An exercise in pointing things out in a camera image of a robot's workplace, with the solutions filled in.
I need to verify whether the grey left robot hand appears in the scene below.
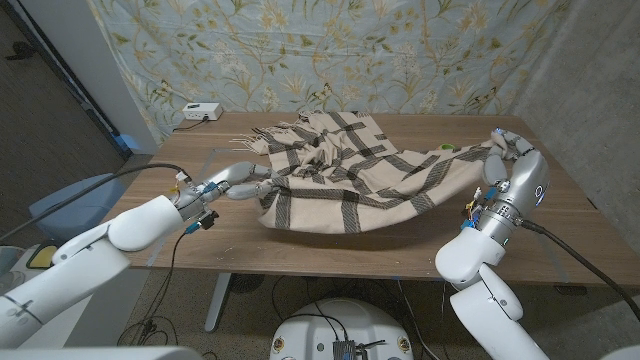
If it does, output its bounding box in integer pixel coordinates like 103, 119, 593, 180
172, 160, 277, 224

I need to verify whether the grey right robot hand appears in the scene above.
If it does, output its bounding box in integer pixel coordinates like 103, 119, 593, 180
464, 128, 551, 246

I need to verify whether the beige plaid scarf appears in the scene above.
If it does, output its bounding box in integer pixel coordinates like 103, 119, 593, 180
232, 109, 509, 235

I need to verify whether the white power strip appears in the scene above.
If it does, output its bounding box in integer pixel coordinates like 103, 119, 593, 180
181, 102, 224, 122

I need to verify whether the black round table foot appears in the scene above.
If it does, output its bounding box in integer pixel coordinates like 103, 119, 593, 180
227, 273, 266, 295

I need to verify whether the white table leg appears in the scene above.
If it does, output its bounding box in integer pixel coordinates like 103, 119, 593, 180
203, 272, 232, 332

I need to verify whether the blue padded stool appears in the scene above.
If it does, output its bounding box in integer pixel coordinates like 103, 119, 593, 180
28, 172, 127, 246

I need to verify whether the floral printed backdrop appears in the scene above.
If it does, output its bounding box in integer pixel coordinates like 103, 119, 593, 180
87, 0, 571, 146

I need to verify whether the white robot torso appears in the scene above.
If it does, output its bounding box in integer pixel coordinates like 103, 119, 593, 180
268, 297, 415, 360

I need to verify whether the yellow black foot pedal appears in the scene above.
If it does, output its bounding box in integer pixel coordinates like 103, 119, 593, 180
25, 243, 57, 270

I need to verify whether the black power strip cable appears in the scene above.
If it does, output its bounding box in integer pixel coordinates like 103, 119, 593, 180
172, 117, 209, 134

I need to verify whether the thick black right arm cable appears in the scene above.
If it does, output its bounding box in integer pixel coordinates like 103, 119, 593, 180
519, 218, 640, 321

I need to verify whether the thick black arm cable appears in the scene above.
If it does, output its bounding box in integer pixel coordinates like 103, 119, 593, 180
0, 162, 194, 241
519, 218, 640, 321

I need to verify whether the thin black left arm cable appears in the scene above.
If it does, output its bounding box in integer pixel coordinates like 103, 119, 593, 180
117, 232, 190, 347

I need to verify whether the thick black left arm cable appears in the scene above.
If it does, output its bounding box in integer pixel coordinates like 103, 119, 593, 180
0, 162, 194, 241

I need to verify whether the coiled black floor cable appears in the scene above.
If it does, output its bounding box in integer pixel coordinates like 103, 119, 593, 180
117, 314, 179, 347

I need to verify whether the black door handle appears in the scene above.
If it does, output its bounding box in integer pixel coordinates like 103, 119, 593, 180
4, 40, 36, 61

